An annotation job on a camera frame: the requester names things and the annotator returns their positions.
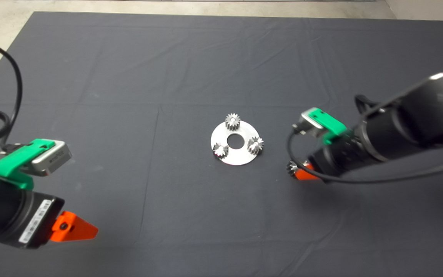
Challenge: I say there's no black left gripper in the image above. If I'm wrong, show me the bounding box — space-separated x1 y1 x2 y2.
0 190 99 249

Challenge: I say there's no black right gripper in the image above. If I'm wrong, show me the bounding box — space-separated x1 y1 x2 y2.
294 129 376 182

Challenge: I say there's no small steel gear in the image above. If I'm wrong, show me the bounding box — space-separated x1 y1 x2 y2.
213 142 229 159
225 113 241 130
247 137 265 156

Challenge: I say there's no round metal plate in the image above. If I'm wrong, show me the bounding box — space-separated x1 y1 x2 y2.
210 120 261 166

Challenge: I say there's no dark grey table cloth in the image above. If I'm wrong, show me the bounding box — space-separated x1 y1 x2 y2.
0 12 443 277

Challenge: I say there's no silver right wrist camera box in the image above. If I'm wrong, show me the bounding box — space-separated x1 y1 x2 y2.
292 110 328 138

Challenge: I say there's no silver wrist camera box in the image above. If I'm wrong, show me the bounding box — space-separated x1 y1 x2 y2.
23 140 72 177
292 110 328 138

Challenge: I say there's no green right camera mount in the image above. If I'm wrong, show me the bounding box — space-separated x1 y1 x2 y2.
307 109 348 145

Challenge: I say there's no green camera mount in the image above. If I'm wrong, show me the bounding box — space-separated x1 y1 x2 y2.
0 139 56 190
307 109 348 145

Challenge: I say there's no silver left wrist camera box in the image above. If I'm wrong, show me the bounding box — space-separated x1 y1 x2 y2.
23 140 72 177

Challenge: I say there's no green left camera mount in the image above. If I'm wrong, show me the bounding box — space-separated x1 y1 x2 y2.
0 139 56 190

